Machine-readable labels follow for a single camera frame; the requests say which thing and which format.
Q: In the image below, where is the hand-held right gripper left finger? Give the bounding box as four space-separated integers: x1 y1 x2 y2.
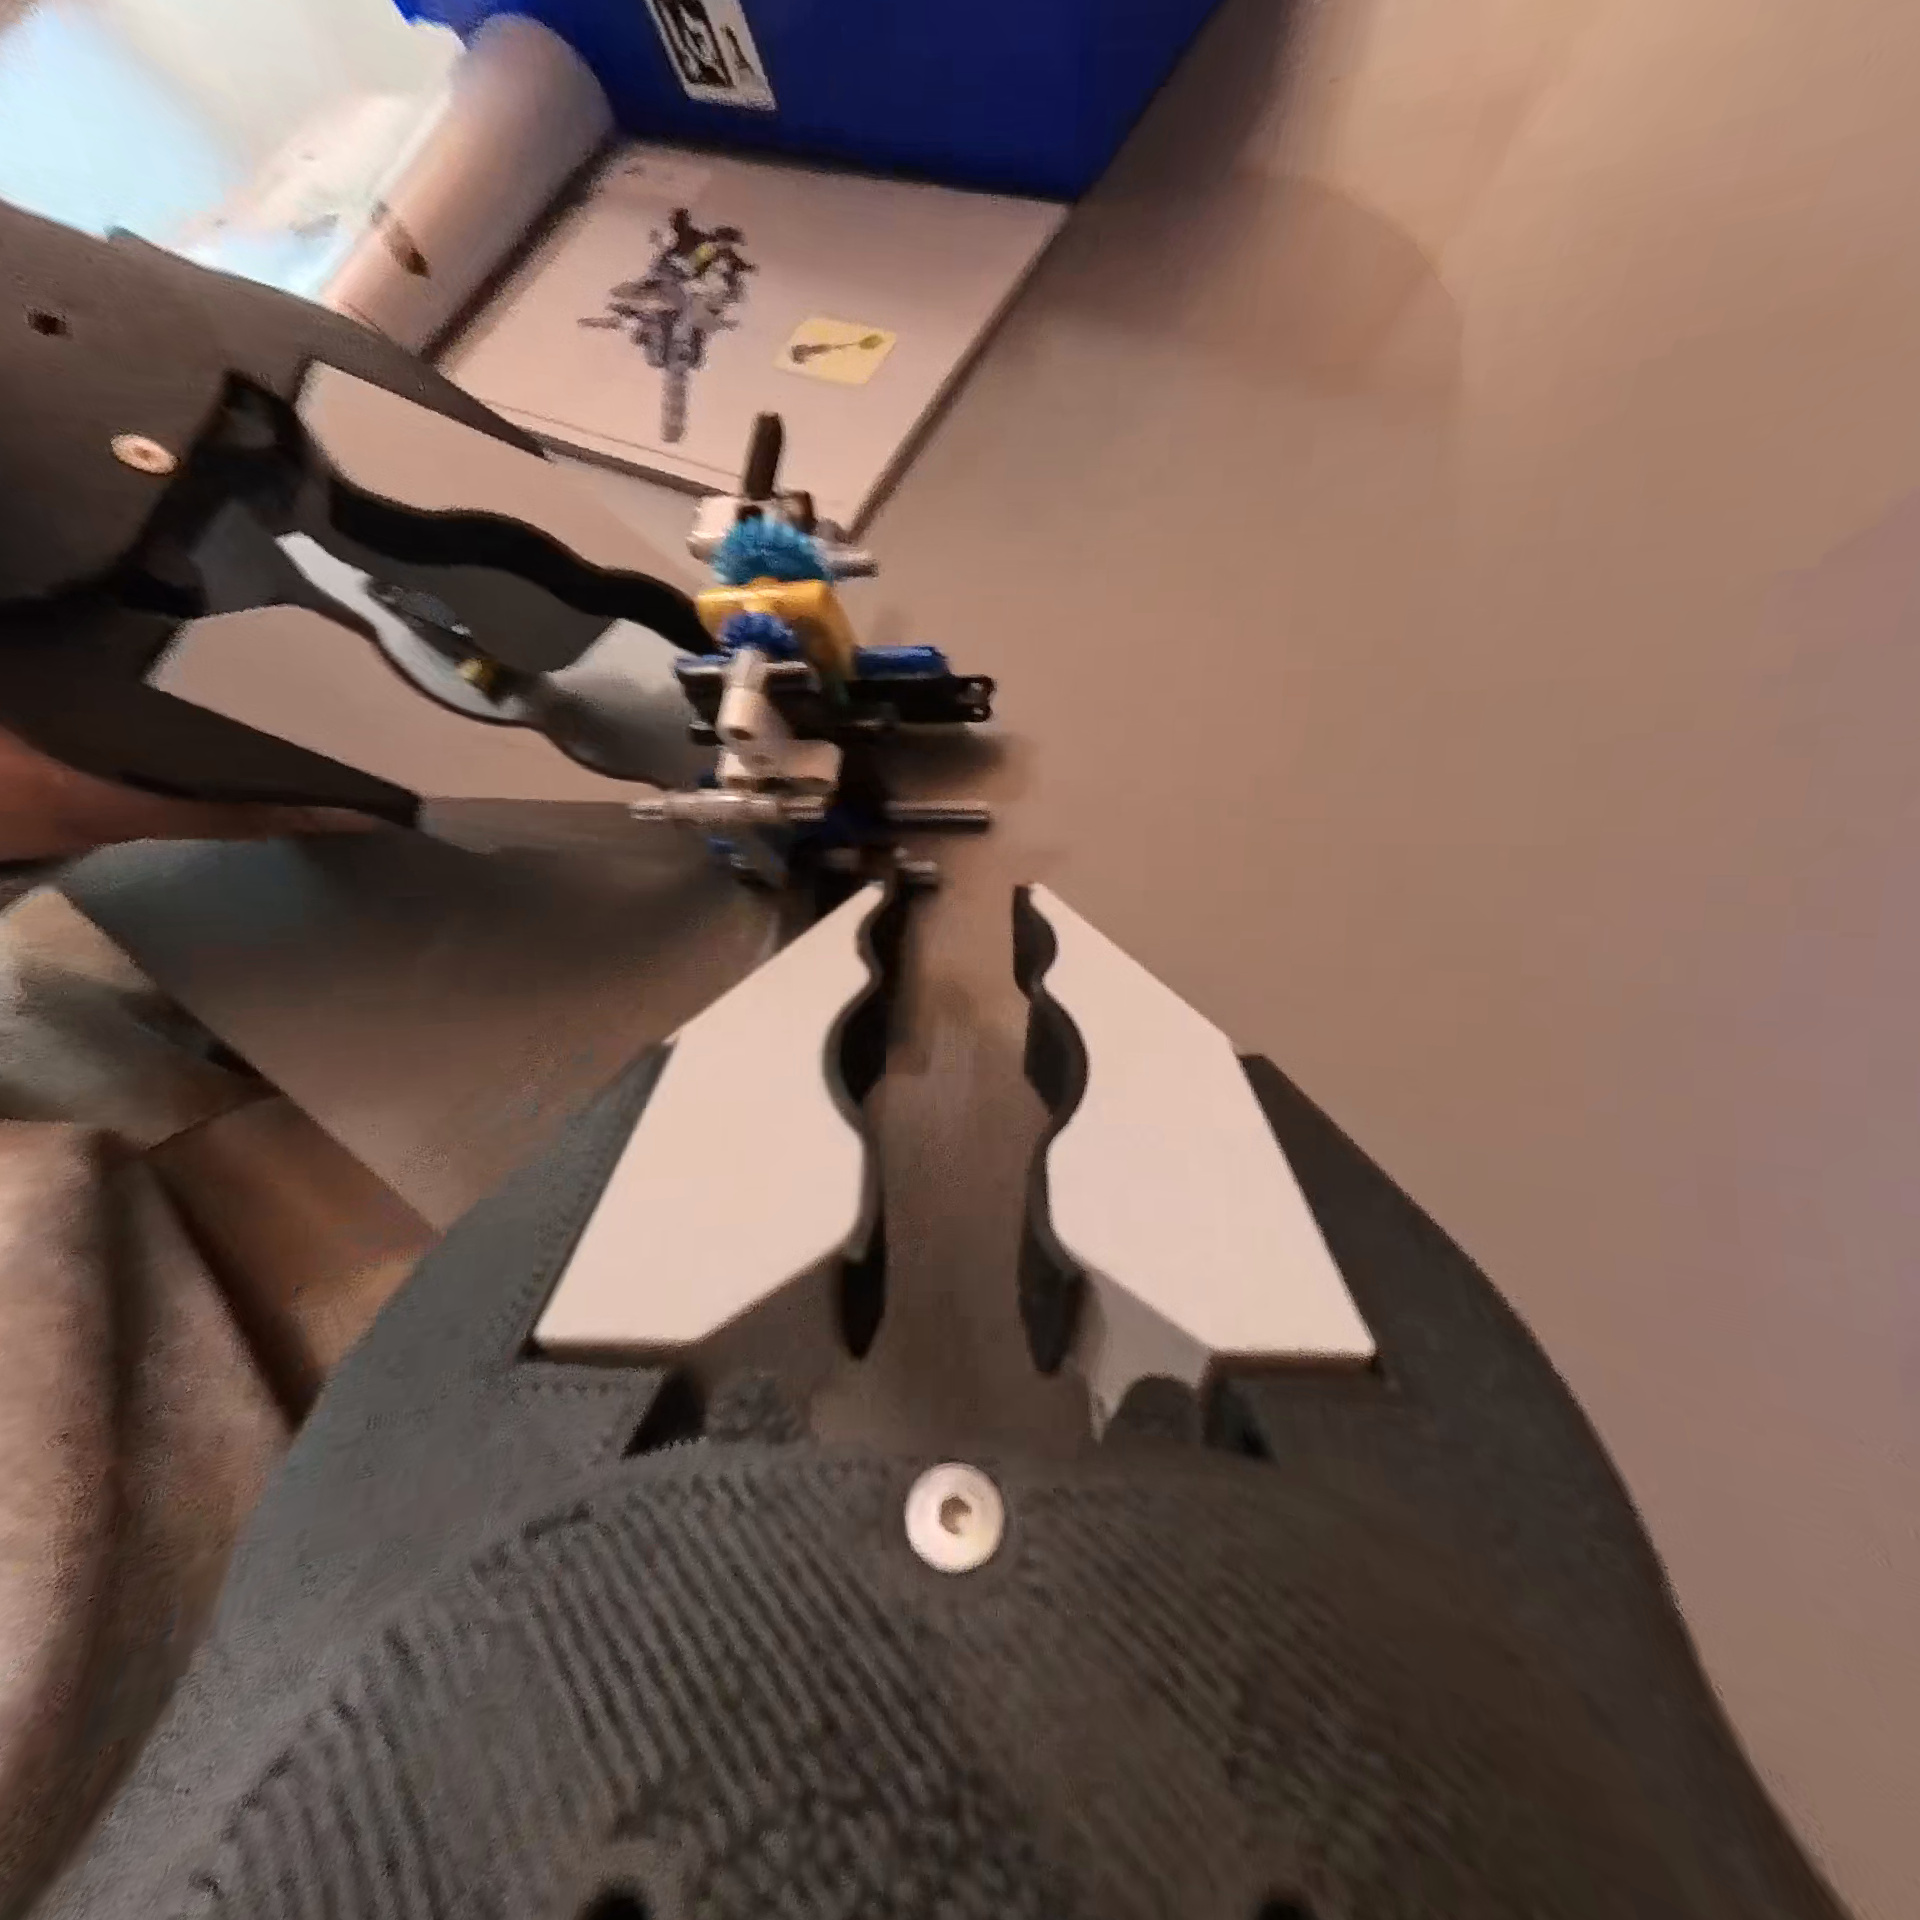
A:
529 883 911 1360

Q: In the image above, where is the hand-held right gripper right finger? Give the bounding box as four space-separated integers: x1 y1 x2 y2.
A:
1009 883 1383 1440

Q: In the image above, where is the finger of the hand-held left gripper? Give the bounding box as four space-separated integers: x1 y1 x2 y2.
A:
147 534 712 824
298 363 728 665

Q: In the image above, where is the multicoloured lego gear assembly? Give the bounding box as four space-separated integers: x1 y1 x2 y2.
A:
632 411 1002 905

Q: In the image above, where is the lego instruction booklet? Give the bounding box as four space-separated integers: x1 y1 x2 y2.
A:
322 23 1070 538

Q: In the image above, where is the black white printed tag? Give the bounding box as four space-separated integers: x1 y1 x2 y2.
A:
647 0 777 113

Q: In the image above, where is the blue plastic box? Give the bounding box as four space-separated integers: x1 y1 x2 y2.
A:
394 0 1220 202

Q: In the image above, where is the grey fabric cushion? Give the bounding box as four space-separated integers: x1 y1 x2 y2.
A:
0 1102 452 1920

